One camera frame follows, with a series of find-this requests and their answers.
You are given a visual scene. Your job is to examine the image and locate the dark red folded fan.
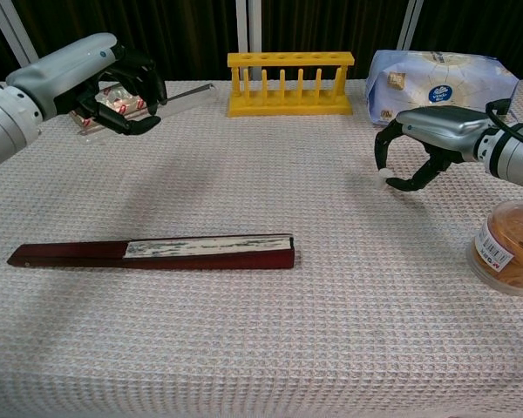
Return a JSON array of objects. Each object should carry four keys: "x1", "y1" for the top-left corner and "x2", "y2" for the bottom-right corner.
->
[{"x1": 7, "y1": 233, "x2": 295, "y2": 271}]

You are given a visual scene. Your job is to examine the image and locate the yellow test tube rack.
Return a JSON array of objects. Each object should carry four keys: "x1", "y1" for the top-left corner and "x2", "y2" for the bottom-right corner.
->
[{"x1": 227, "y1": 51, "x2": 356, "y2": 118}]

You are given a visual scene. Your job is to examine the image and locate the clear tub of rubber bands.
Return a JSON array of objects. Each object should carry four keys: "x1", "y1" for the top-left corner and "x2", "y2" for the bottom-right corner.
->
[{"x1": 466, "y1": 199, "x2": 523, "y2": 297}]

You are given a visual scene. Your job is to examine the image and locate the clear glass test tube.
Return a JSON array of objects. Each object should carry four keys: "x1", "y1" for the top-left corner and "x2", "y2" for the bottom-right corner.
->
[{"x1": 78, "y1": 84, "x2": 218, "y2": 137}]

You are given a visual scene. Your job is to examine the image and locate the pink waffle tablecloth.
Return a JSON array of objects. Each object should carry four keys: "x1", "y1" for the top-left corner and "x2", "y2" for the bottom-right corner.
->
[{"x1": 0, "y1": 78, "x2": 523, "y2": 418}]

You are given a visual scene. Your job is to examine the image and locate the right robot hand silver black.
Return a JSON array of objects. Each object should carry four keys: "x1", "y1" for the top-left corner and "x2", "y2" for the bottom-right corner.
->
[{"x1": 373, "y1": 105, "x2": 492, "y2": 192}]

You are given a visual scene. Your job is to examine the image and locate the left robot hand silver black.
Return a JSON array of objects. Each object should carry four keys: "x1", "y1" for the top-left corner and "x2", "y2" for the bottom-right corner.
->
[{"x1": 6, "y1": 32, "x2": 169, "y2": 136}]

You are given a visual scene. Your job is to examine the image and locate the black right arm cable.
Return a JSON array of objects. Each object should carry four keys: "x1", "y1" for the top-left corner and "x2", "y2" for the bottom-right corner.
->
[{"x1": 486, "y1": 98, "x2": 523, "y2": 138}]

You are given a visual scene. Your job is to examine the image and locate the white screen frame post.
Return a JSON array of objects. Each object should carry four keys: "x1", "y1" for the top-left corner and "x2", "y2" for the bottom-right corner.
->
[
  {"x1": 0, "y1": 0, "x2": 43, "y2": 71},
  {"x1": 396, "y1": 0, "x2": 425, "y2": 51},
  {"x1": 235, "y1": 0, "x2": 263, "y2": 82}
]

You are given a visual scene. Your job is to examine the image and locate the blue white tissue pack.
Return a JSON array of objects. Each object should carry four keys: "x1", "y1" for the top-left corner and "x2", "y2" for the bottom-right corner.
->
[{"x1": 364, "y1": 49, "x2": 520, "y2": 128}]

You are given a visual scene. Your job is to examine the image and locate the gold foil snack package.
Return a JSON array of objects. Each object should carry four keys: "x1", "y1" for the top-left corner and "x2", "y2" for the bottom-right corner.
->
[{"x1": 68, "y1": 84, "x2": 153, "y2": 131}]

